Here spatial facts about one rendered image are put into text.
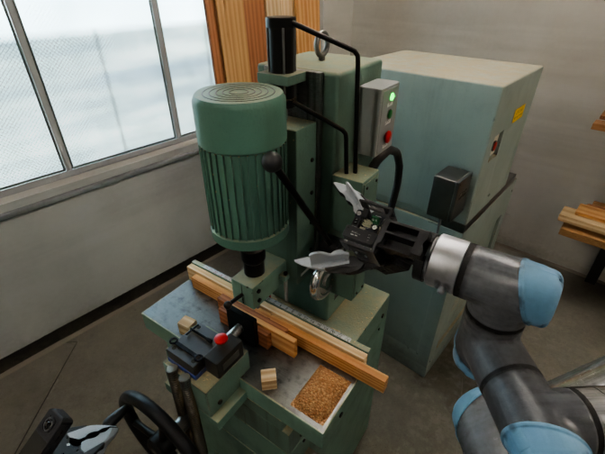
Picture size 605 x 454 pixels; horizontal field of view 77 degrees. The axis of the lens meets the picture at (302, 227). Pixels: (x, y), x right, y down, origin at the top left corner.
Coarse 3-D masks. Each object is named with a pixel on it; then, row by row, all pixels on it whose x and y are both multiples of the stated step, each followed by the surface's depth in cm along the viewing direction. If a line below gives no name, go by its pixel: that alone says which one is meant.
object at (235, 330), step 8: (232, 312) 94; (240, 312) 93; (232, 320) 96; (240, 320) 93; (248, 320) 91; (256, 320) 92; (232, 328) 94; (240, 328) 94; (248, 328) 93; (256, 328) 93; (240, 336) 97; (248, 336) 95; (256, 336) 94; (256, 344) 95
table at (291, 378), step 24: (192, 288) 114; (144, 312) 106; (168, 312) 106; (192, 312) 106; (216, 312) 106; (168, 336) 102; (264, 360) 93; (288, 360) 93; (312, 360) 93; (168, 384) 91; (240, 384) 89; (288, 384) 87; (360, 384) 92; (264, 408) 88; (288, 408) 82; (336, 408) 82; (312, 432) 80
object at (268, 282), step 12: (276, 264) 97; (240, 276) 93; (264, 276) 93; (276, 276) 97; (240, 288) 92; (252, 288) 90; (264, 288) 94; (276, 288) 99; (240, 300) 95; (252, 300) 92; (264, 300) 96
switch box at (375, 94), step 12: (372, 84) 87; (384, 84) 87; (396, 84) 88; (360, 96) 86; (372, 96) 85; (384, 96) 85; (396, 96) 90; (360, 108) 88; (372, 108) 86; (384, 108) 87; (360, 120) 89; (372, 120) 87; (384, 120) 89; (360, 132) 91; (372, 132) 89; (384, 132) 91; (360, 144) 92; (372, 144) 90; (372, 156) 92
